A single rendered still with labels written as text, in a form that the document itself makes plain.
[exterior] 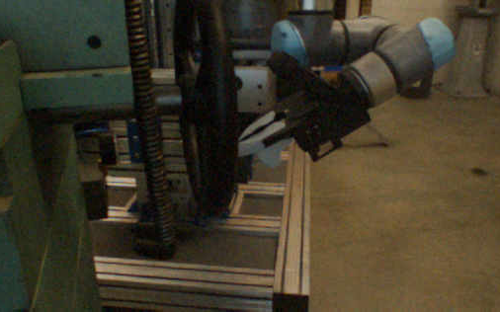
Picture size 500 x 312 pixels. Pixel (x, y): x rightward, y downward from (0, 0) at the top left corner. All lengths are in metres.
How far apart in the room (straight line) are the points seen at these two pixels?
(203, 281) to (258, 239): 0.26
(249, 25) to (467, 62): 3.27
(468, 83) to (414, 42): 3.51
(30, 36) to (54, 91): 0.05
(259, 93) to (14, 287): 0.65
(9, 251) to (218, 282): 0.86
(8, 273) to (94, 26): 0.22
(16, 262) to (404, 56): 0.54
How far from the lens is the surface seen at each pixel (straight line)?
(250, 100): 0.92
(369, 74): 0.67
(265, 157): 0.66
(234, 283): 1.18
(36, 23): 0.44
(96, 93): 0.43
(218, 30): 0.43
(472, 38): 4.15
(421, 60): 0.69
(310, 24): 0.71
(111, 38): 0.44
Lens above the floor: 0.95
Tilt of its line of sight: 22 degrees down
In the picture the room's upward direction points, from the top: straight up
